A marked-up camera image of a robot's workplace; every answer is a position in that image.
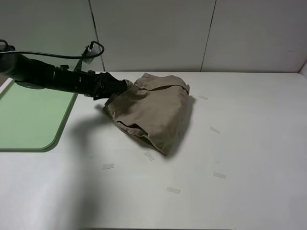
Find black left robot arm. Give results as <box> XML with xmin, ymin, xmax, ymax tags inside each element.
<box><xmin>0</xmin><ymin>40</ymin><xmax>128</xmax><ymax>100</ymax></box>

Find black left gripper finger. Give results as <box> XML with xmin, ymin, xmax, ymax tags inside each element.
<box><xmin>113</xmin><ymin>80</ymin><xmax>131</xmax><ymax>94</ymax></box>

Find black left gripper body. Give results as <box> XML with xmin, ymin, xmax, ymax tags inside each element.
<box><xmin>72</xmin><ymin>71</ymin><xmax>120</xmax><ymax>100</ymax></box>

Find clear tape strip left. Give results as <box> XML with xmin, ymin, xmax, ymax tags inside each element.
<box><xmin>102</xmin><ymin>163</ymin><xmax>115</xmax><ymax>170</ymax></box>

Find khaki shorts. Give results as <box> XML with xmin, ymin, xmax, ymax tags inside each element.
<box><xmin>103</xmin><ymin>73</ymin><xmax>190</xmax><ymax>155</ymax></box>

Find clear tape strip near shorts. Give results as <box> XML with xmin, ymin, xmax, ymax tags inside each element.
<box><xmin>144</xmin><ymin>151</ymin><xmax>155</xmax><ymax>161</ymax></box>

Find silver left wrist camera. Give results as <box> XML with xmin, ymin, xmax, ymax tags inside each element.
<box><xmin>73</xmin><ymin>43</ymin><xmax>100</xmax><ymax>72</ymax></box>

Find clear tape strip beside shorts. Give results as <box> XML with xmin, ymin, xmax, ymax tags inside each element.
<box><xmin>179</xmin><ymin>131</ymin><xmax>184</xmax><ymax>139</ymax></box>

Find clear tape strip mid right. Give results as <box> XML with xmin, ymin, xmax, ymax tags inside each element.
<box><xmin>210</xmin><ymin>127</ymin><xmax>220</xmax><ymax>134</ymax></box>

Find black left camera cable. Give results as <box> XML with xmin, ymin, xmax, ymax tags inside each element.
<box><xmin>0</xmin><ymin>41</ymin><xmax>105</xmax><ymax>59</ymax></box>

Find clear tape strip right front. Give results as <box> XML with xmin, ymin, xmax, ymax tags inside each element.
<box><xmin>213</xmin><ymin>172</ymin><xmax>226</xmax><ymax>179</ymax></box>

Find green plastic tray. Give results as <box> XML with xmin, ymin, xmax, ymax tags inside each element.
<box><xmin>0</xmin><ymin>81</ymin><xmax>77</xmax><ymax>152</ymax></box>

